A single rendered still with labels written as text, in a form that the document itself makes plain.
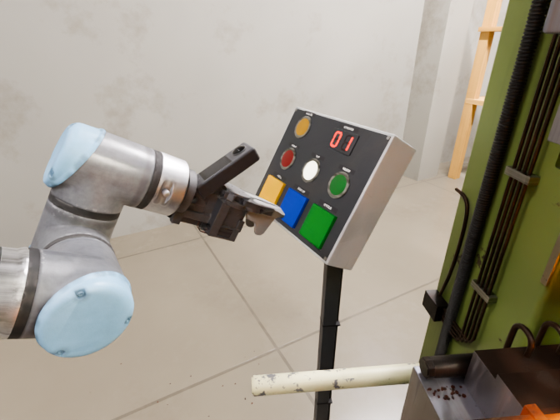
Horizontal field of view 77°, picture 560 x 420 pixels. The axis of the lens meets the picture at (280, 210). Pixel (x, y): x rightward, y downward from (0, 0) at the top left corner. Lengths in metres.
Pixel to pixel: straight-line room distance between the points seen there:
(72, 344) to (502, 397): 0.49
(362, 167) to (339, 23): 2.62
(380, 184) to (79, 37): 2.19
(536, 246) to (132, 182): 0.60
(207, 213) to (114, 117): 2.11
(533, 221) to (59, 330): 0.64
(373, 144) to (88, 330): 0.55
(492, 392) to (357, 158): 0.43
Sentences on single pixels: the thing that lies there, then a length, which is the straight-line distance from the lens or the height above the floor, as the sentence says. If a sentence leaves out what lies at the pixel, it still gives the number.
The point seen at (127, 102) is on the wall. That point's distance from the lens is 2.64.
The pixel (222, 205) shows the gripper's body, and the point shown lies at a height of 1.12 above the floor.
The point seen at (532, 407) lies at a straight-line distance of 0.50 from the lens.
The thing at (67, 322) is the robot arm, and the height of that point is 1.12.
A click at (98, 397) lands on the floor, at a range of 1.84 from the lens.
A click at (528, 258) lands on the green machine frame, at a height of 1.05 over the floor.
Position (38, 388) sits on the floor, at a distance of 1.99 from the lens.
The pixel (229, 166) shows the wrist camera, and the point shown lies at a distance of 0.56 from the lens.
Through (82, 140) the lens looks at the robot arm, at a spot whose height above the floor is 1.25.
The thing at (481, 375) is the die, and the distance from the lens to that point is 0.58.
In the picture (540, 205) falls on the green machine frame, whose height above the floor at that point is 1.13.
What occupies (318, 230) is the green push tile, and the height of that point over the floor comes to 1.01.
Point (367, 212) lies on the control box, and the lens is 0.71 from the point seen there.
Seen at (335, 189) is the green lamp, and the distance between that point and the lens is 0.73.
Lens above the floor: 1.36
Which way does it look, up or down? 26 degrees down
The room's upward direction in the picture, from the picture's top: straight up
